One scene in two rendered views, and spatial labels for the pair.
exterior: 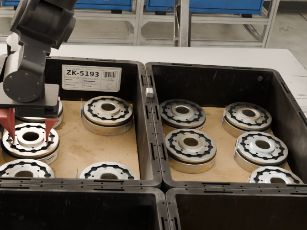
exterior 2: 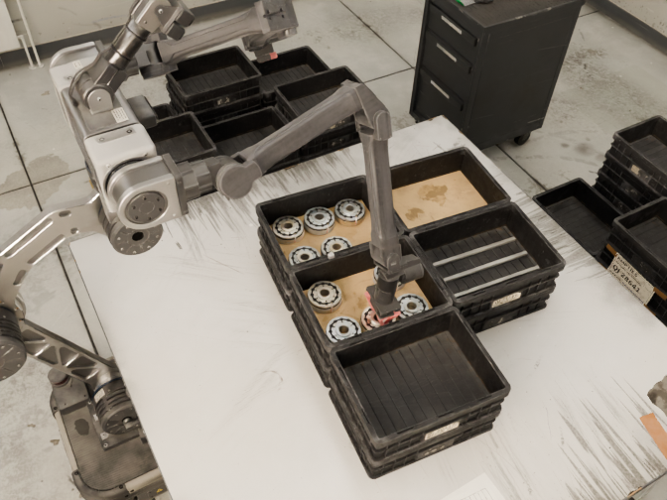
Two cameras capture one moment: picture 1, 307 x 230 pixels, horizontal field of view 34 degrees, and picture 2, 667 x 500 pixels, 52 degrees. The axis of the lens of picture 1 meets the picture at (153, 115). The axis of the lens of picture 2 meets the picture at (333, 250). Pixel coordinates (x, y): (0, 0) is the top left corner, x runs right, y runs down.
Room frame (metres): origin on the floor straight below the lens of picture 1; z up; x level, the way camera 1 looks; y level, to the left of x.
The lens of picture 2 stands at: (1.19, 1.30, 2.47)
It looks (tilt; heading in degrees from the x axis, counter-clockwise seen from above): 49 degrees down; 254
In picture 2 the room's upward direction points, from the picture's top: 3 degrees clockwise
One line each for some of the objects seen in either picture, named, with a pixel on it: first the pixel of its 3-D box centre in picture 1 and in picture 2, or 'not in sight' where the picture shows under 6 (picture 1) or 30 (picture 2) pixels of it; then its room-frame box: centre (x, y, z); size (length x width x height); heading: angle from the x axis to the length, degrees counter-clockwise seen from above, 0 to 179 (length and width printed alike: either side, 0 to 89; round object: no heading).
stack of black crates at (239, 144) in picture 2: not in sight; (249, 163); (0.91, -1.16, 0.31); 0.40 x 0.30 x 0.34; 15
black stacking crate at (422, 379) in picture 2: not in sight; (416, 381); (0.69, 0.45, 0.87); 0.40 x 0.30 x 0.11; 9
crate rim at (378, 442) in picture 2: not in sight; (418, 371); (0.69, 0.45, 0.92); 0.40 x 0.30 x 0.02; 9
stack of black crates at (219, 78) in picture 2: not in sight; (215, 108); (1.01, -1.55, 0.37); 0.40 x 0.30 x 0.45; 15
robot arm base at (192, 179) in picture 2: not in sight; (189, 180); (1.20, 0.16, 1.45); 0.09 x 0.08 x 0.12; 105
